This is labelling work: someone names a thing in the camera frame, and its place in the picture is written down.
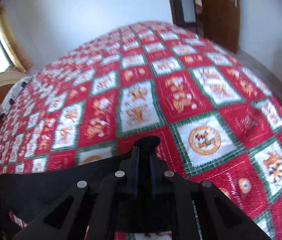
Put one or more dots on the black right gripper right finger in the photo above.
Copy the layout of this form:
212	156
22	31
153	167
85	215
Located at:
204	212

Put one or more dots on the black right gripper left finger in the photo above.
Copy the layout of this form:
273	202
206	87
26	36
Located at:
81	214

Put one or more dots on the black pants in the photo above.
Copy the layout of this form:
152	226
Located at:
28	195

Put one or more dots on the red patchwork bear bedspread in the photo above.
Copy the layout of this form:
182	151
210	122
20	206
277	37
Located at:
216	119

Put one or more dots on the grey patterned pillow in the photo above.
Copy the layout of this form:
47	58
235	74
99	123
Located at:
12	95

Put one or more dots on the yellow curtain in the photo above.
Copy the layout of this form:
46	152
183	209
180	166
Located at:
13	48

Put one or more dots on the brown wooden door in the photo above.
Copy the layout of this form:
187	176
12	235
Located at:
221	22

